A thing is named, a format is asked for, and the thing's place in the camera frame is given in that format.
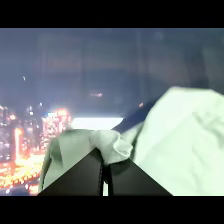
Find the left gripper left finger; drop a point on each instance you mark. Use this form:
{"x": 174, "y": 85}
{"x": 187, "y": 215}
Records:
{"x": 80, "y": 176}

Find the pale green shirt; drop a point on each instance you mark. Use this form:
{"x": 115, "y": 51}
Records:
{"x": 180, "y": 146}

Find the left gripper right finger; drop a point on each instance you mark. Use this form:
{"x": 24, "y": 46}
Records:
{"x": 136, "y": 180}

